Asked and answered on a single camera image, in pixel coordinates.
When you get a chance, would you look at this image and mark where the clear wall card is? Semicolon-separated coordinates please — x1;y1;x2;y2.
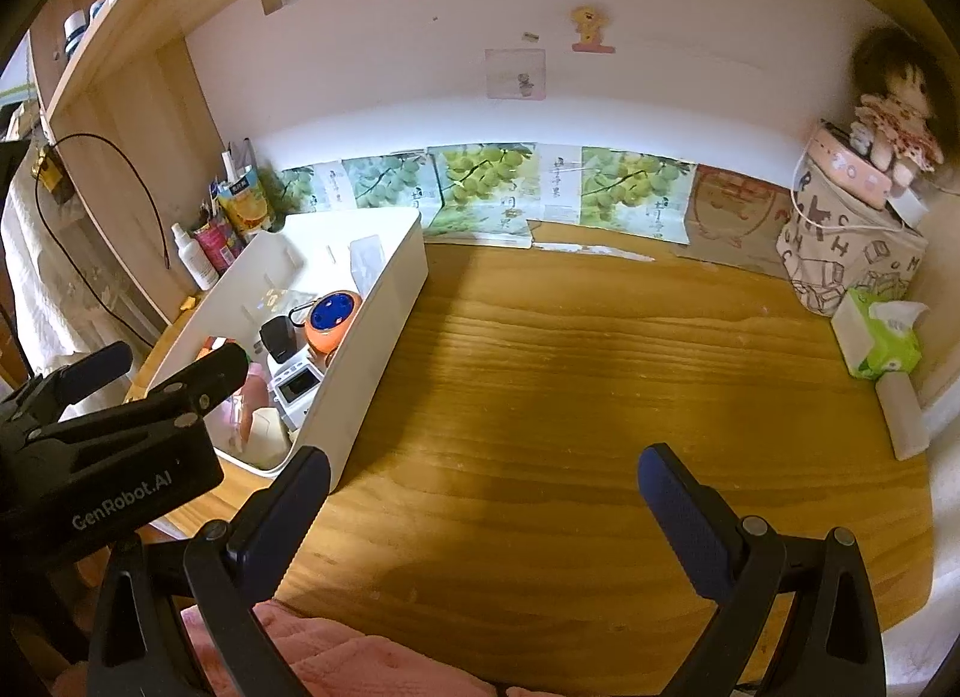
484;49;548;101

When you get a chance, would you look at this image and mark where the cream small box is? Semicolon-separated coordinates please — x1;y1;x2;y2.
246;404;292;466

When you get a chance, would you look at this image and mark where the white storage box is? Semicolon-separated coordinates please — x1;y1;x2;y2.
124;208;430;494

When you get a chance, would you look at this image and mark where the pink tube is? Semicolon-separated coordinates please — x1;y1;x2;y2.
193;220;240;275

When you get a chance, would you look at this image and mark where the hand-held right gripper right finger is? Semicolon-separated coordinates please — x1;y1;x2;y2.
637;442;890;697

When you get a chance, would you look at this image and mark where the brown paper bag red print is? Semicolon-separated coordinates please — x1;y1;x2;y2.
686;164;800;272

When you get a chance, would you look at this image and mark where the yellow tag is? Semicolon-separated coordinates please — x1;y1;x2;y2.
33;148;65;192

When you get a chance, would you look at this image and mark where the printed canvas bag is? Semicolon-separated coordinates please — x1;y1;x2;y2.
776;164;932;320

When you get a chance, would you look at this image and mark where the white cable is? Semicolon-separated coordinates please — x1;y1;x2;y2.
790;140;902;234

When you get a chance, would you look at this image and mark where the pale small grape poster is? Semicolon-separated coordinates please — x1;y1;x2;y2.
277;160;354;215

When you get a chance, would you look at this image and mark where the black charger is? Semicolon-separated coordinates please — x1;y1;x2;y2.
259;316;299;365

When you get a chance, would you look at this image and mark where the green tissue pack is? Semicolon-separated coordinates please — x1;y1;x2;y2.
830;287;932;380

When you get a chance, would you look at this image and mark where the brown-haired doll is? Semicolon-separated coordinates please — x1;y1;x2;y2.
851;29;947;189

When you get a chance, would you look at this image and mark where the clear plastic divider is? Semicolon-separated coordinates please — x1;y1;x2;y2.
350;235;388;294

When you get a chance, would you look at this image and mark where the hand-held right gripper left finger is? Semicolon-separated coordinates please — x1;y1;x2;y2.
86;445;332;697

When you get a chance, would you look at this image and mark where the wooden desk hutch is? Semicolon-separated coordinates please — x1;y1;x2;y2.
26;0;481;353

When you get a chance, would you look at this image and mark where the pink flat device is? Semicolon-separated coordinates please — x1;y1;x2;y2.
806;121;902;207

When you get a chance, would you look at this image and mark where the large green grape poster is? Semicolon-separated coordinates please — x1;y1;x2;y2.
423;142;538;249

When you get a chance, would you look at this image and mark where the white lace cloth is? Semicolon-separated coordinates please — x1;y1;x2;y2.
0;104;155;387

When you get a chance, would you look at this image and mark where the orange juice carton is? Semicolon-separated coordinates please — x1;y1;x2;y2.
217;167;275;234

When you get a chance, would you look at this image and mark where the teal grape poster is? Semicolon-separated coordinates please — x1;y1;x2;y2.
343;152;431;211

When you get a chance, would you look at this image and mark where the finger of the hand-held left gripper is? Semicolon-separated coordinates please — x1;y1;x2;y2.
26;343;250;443
0;341;134;428

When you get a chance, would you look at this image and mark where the grape poster with white panel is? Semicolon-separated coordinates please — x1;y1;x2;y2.
535;143;692;245

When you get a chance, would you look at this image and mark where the pink hair roller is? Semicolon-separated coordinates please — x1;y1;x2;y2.
229;363;272;454

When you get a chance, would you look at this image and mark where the orange round gadget blue face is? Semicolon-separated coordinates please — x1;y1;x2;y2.
289;291;365;354

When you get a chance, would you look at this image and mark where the white charger plug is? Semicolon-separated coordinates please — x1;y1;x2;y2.
889;187;932;226

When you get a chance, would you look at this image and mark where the white spray bottle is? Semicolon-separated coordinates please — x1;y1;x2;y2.
171;224;219;291

